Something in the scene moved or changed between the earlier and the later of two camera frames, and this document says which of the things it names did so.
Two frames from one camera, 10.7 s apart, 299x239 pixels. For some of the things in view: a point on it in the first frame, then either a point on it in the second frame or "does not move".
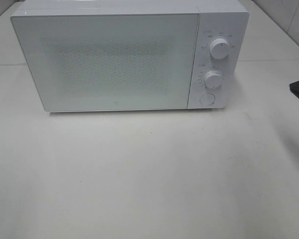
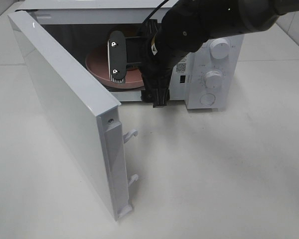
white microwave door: (92, 61) to (90, 114)
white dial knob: (219, 49) does not move
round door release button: (207, 99) does not move
